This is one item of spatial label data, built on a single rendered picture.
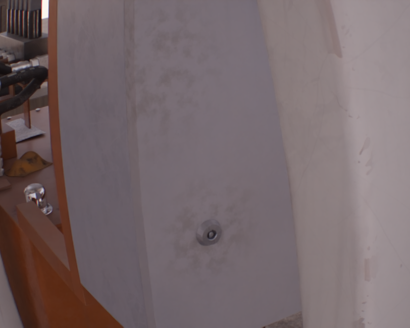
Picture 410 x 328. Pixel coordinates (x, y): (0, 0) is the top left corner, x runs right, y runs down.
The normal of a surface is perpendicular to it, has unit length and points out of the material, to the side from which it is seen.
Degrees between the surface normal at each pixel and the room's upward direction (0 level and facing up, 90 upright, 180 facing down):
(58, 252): 0
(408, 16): 80
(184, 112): 90
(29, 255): 90
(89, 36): 90
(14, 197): 0
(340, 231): 93
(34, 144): 0
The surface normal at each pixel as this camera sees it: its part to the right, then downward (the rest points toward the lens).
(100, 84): -0.84, 0.21
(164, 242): 0.54, 0.27
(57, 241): -0.03, -0.94
